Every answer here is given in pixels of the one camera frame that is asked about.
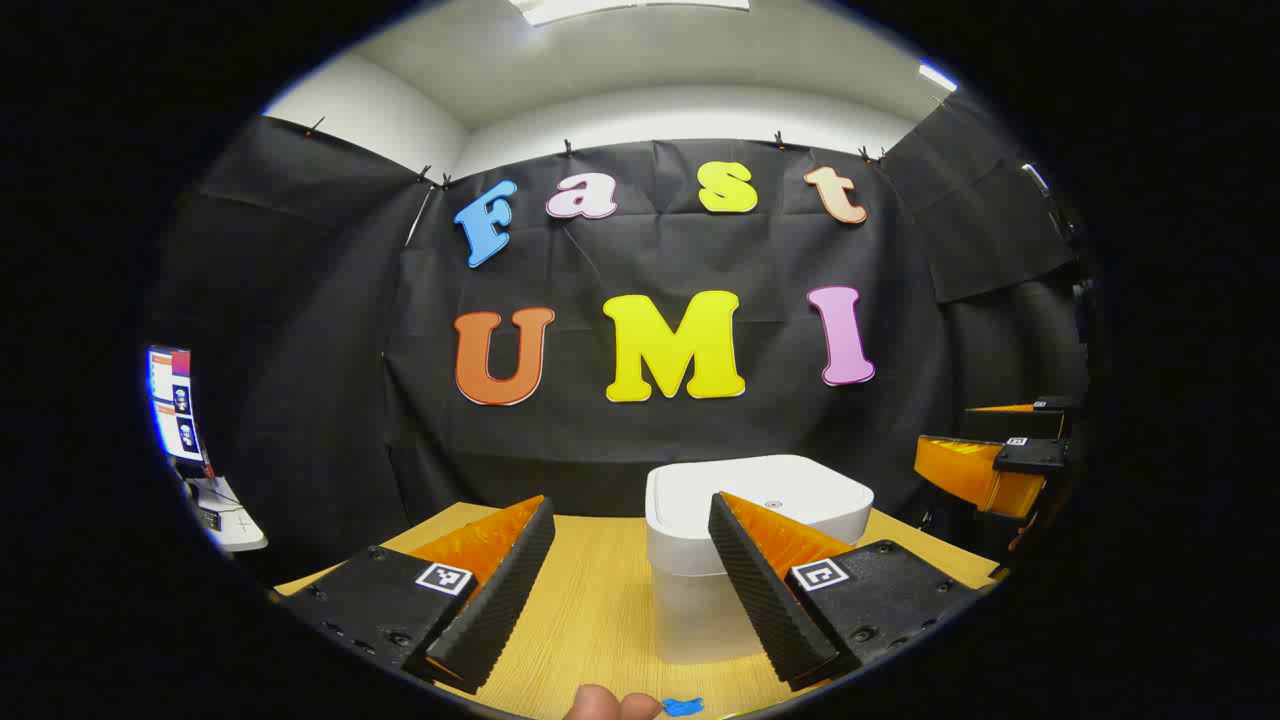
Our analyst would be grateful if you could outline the black backdrop cloth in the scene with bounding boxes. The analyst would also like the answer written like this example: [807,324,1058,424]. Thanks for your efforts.
[150,95,1091,586]

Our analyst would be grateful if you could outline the wooden desktop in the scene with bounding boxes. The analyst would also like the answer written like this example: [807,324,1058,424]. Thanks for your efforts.
[272,500,1001,720]

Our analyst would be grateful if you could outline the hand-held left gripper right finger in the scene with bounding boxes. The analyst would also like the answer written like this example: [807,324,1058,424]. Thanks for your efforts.
[707,491,991,693]

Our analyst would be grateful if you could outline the row of black cloth clips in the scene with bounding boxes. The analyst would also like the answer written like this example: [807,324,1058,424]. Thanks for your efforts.
[305,117,891,191]

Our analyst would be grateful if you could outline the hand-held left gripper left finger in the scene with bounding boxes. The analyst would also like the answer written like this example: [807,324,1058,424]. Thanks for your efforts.
[278,494,557,695]

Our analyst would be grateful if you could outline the computer monitor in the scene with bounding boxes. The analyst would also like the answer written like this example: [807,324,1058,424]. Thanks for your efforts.
[147,345,213,479]

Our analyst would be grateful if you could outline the white desktop garbage bin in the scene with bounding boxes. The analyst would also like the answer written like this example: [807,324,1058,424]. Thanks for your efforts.
[645,455,876,666]

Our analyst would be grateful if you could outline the long ceiling lamp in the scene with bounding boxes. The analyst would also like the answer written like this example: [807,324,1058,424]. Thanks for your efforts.
[510,0,751,27]

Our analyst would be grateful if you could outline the white side table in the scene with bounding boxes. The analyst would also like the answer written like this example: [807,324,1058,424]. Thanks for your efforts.
[183,475,269,553]

